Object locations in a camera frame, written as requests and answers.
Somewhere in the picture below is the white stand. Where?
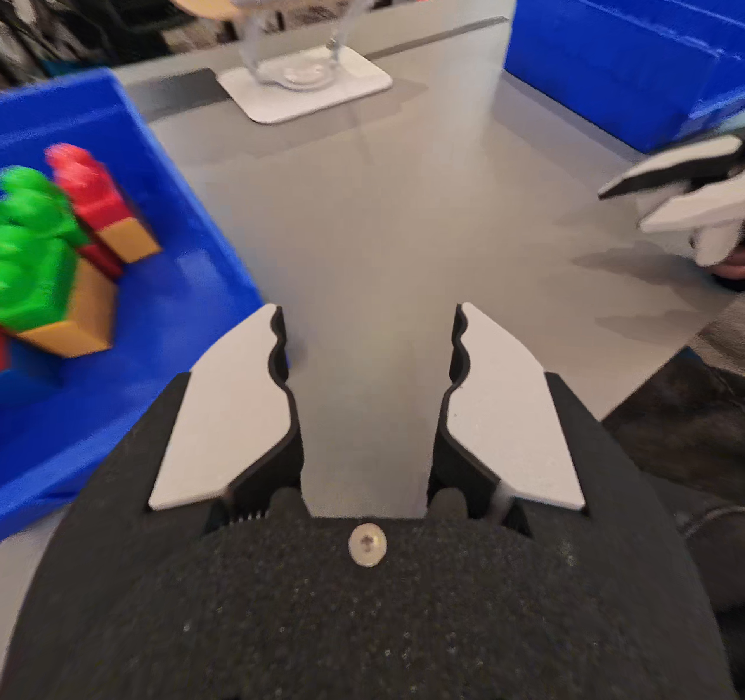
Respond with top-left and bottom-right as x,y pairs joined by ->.
217,0 -> 420,125

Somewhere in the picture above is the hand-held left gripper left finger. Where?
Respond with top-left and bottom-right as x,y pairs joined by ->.
148,303 -> 303,511

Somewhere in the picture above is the yellow toy block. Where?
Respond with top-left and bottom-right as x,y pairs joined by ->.
17,257 -> 117,358
96,217 -> 163,264

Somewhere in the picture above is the grey desk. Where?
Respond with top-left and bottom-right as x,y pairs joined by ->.
0,0 -> 740,660

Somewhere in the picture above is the green toy block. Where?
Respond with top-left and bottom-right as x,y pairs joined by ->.
0,165 -> 88,334

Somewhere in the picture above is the blue plastic bin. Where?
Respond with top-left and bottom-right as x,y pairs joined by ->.
0,68 -> 292,540
503,0 -> 745,155

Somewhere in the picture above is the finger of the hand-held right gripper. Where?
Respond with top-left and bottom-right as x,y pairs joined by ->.
637,171 -> 745,235
598,134 -> 745,200

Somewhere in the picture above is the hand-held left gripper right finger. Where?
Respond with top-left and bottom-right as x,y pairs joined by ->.
428,302 -> 586,520

